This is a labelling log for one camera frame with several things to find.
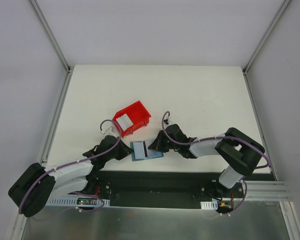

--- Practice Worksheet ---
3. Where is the left white cable duct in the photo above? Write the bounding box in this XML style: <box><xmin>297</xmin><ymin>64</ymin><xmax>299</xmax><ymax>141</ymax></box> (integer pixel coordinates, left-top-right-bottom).
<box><xmin>46</xmin><ymin>195</ymin><xmax>111</xmax><ymax>208</ymax></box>

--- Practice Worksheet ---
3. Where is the right aluminium frame post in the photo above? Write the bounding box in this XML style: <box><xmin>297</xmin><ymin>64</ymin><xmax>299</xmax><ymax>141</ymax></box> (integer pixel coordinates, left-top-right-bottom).
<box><xmin>242</xmin><ymin>0</ymin><xmax>293</xmax><ymax>76</ymax></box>

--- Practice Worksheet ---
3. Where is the white cable duct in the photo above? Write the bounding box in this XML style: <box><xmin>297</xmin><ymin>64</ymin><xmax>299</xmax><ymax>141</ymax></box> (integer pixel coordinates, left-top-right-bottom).
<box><xmin>46</xmin><ymin>195</ymin><xmax>111</xmax><ymax>208</ymax></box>
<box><xmin>200</xmin><ymin>201</ymin><xmax>218</xmax><ymax>211</ymax></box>

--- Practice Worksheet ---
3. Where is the aluminium front rail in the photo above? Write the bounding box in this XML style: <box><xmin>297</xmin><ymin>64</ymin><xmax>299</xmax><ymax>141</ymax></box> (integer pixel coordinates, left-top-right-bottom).
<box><xmin>245</xmin><ymin>180</ymin><xmax>292</xmax><ymax>202</ymax></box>

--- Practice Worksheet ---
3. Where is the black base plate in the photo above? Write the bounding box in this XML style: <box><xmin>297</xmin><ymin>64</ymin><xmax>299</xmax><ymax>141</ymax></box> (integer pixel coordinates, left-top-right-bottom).
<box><xmin>38</xmin><ymin>168</ymin><xmax>248</xmax><ymax>208</ymax></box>

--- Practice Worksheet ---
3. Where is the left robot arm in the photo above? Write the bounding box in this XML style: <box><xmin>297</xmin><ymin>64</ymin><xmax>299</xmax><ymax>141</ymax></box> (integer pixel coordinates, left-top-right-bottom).
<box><xmin>8</xmin><ymin>135</ymin><xmax>134</xmax><ymax>218</ymax></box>

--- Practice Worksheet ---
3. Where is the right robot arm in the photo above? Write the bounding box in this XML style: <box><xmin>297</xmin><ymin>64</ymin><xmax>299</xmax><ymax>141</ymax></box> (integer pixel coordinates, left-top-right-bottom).
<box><xmin>147</xmin><ymin>124</ymin><xmax>266</xmax><ymax>198</ymax></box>

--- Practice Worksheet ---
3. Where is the right white cable duct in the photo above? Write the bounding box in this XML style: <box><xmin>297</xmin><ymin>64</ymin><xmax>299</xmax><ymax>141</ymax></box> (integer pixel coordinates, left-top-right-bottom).
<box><xmin>200</xmin><ymin>201</ymin><xmax>218</xmax><ymax>211</ymax></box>

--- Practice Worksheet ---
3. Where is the aluminium frame post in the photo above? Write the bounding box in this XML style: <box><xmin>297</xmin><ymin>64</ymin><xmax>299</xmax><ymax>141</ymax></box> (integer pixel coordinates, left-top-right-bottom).
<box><xmin>27</xmin><ymin>0</ymin><xmax>72</xmax><ymax>73</ymax></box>
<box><xmin>242</xmin><ymin>0</ymin><xmax>293</xmax><ymax>76</ymax></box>

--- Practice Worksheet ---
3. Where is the red plastic bin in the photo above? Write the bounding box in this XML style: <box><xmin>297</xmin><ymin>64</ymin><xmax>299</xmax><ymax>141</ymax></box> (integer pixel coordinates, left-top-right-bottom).
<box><xmin>112</xmin><ymin>100</ymin><xmax>152</xmax><ymax>137</ymax></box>

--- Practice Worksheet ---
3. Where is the blue leather card holder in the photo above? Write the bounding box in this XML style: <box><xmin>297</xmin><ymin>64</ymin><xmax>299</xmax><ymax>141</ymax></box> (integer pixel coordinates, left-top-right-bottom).
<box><xmin>130</xmin><ymin>139</ymin><xmax>164</xmax><ymax>162</ymax></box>

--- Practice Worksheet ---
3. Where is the left aluminium frame post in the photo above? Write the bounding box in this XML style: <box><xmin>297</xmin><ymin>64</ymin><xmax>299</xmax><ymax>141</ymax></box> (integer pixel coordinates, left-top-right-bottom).
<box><xmin>27</xmin><ymin>0</ymin><xmax>72</xmax><ymax>73</ymax></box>

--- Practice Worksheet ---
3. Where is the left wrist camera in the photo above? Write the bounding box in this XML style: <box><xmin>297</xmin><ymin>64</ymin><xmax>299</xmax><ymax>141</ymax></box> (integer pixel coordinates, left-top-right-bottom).
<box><xmin>100</xmin><ymin>126</ymin><xmax>117</xmax><ymax>137</ymax></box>

